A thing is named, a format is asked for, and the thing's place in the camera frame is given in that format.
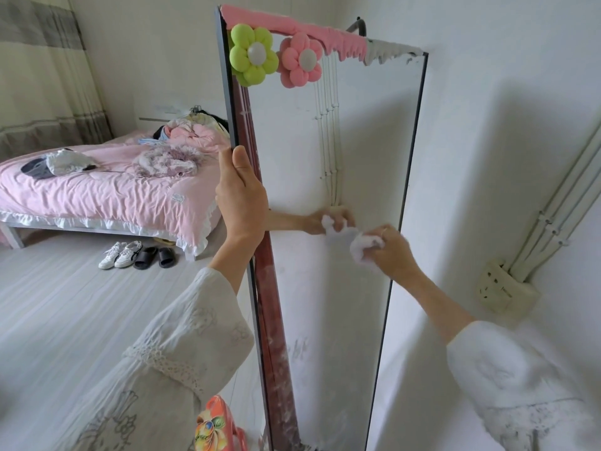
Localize person's left hand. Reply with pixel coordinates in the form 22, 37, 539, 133
215, 145, 269, 259

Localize person's right hand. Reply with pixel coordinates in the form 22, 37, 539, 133
364, 224, 423, 289

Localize white wiping cloth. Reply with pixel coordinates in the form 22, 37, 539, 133
348, 229, 387, 267

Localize black-framed mirror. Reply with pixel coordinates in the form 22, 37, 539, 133
215, 4, 429, 451

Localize person's right forearm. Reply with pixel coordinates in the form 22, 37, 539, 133
401, 272, 601, 451

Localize person's left forearm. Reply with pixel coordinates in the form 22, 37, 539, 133
51, 251, 264, 451

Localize pink padded jacket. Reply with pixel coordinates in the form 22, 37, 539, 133
162, 124, 231, 153

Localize black garment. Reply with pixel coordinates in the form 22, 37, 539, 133
152, 115, 230, 142

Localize purple white fuzzy garment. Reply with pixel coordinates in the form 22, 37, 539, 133
133, 145, 200, 179

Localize green plush flower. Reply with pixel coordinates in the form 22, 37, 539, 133
229, 24, 280, 88

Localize pink plush flower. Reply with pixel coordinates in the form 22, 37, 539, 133
275, 32, 325, 89

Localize white crumpled garment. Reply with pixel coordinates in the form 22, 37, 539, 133
46, 148, 100, 177

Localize pink drip foam trim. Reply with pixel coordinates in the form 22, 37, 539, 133
220, 4, 368, 66

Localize white drip foam trim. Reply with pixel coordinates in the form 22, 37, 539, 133
364, 38, 425, 67

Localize red floral plastic stool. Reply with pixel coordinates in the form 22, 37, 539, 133
195, 395, 249, 451

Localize grey cream striped curtain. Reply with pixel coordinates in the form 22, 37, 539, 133
0, 0, 113, 163

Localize beige wall socket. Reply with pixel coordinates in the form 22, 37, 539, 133
478, 261, 541, 324

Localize white wall cable conduits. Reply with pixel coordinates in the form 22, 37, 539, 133
509, 131, 601, 283

